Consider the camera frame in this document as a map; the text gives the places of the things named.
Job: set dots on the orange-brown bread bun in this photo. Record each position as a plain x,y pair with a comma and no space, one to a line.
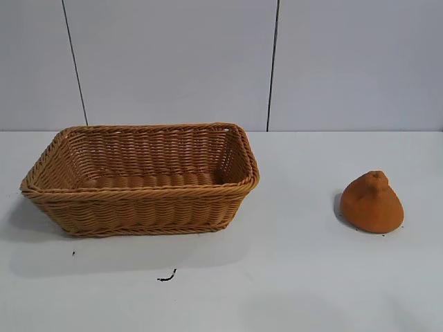
372,211

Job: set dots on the tan woven wicker basket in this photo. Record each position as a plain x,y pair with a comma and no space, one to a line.
138,211

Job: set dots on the small black curved scrap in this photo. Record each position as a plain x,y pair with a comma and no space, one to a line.
168,276

